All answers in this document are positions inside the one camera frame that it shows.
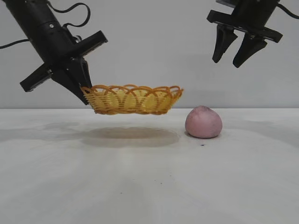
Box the pink peach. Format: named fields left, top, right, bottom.
left=185, top=105, right=223, bottom=139

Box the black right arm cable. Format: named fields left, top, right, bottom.
left=278, top=3, right=299, bottom=20

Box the black left arm looping cable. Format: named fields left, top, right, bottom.
left=46, top=0, right=92, bottom=28

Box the yellow orange woven basket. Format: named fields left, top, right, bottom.
left=80, top=84, right=184, bottom=116

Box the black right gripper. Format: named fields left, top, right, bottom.
left=206, top=0, right=283, bottom=69

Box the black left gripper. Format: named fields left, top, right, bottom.
left=20, top=15, right=108, bottom=105

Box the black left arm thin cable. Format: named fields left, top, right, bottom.
left=0, top=38, right=32, bottom=49

